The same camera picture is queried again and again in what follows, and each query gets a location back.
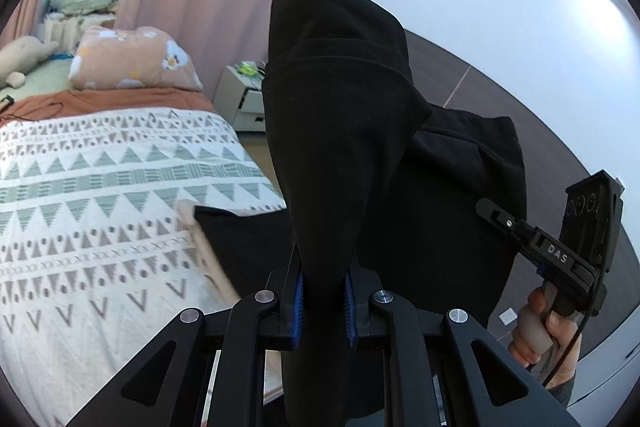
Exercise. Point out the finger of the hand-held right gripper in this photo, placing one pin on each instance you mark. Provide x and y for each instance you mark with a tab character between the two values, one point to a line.
505	221

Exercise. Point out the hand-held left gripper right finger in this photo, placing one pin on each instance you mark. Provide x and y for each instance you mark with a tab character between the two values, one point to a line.
349	307

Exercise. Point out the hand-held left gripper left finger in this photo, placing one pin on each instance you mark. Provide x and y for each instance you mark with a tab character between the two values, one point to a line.
298	307

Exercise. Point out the black garment with yellow pocket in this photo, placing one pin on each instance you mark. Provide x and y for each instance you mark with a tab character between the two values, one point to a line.
340	107

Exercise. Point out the person's right forearm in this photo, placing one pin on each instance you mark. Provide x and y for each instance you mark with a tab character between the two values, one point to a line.
560	392

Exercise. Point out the person's right hand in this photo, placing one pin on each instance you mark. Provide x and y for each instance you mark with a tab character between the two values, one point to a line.
562	332

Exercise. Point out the white nightstand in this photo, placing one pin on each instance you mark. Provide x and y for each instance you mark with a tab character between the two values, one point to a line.
235	97

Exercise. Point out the white triangle patterned blanket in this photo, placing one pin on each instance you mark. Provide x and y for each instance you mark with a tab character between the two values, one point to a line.
100	187

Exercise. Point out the green item on nightstand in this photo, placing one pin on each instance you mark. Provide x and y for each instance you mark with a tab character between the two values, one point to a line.
247	68

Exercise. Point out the orange bed sheet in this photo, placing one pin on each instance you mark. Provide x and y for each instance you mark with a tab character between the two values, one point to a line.
125	99

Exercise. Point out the peach flower print pillow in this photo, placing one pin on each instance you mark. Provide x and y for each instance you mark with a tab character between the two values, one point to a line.
130	57

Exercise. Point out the light green bed sheet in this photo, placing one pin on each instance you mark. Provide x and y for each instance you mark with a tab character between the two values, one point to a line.
45	79

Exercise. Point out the cream folded quilt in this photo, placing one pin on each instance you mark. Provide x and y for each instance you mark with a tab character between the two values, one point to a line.
70	27

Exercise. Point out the beige plush toy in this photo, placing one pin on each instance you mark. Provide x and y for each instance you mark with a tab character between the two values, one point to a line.
25	54

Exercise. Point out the white wall outlet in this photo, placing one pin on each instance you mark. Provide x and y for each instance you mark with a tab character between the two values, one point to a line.
508	316

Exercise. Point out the wooden bed frame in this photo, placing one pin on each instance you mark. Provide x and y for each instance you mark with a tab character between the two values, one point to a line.
205	242

